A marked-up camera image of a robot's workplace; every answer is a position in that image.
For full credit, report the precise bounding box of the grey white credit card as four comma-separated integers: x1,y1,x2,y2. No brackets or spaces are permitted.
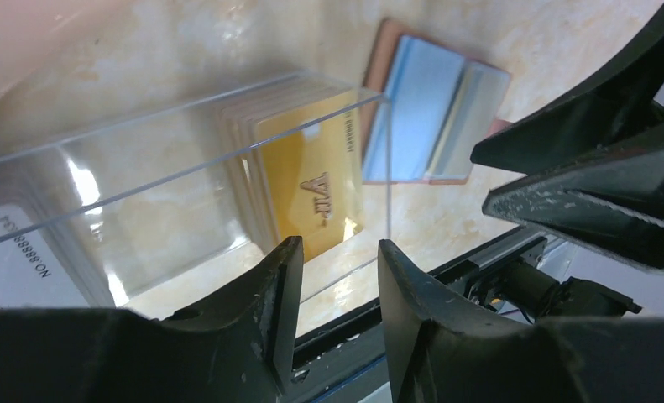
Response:
0,169,115,309

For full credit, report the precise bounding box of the yellow credit card stack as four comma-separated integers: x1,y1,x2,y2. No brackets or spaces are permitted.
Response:
212,75,365,260

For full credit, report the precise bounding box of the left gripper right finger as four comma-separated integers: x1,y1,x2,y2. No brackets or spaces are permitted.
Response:
378,239,664,402

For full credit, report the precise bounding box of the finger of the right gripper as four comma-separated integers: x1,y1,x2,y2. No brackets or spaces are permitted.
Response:
471,3,664,175
482,122,664,271

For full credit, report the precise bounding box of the clear plastic card box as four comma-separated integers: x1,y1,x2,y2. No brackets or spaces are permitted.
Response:
0,71,390,317

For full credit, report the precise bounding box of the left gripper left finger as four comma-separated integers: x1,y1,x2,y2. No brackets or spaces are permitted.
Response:
0,236,304,402

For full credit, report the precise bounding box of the brown leather card holder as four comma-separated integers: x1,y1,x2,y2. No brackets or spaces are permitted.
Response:
360,18,511,185

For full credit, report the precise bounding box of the pink cylindrical handle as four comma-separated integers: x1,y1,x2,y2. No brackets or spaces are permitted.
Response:
0,0,131,99

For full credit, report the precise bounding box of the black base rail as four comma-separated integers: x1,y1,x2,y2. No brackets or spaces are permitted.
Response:
281,228,549,402

